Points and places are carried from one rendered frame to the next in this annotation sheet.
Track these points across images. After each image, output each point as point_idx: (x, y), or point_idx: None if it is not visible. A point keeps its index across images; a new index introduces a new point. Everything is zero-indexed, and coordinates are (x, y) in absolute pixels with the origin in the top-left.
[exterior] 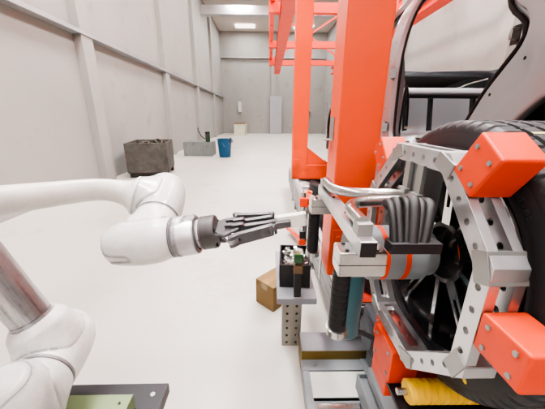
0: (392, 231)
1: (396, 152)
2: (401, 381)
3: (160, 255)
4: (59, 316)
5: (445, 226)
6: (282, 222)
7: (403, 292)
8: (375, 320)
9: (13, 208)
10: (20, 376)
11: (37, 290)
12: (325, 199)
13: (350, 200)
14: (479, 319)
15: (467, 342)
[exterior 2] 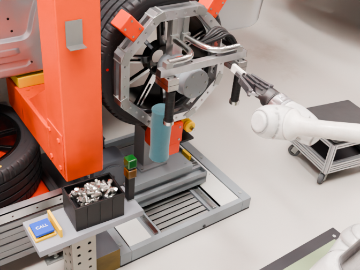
0: (237, 42)
1: (159, 19)
2: (186, 128)
3: None
4: (333, 250)
5: (163, 45)
6: (245, 72)
7: (141, 107)
8: (113, 159)
9: None
10: (357, 225)
11: (350, 248)
12: (187, 68)
13: (218, 47)
14: None
15: (222, 66)
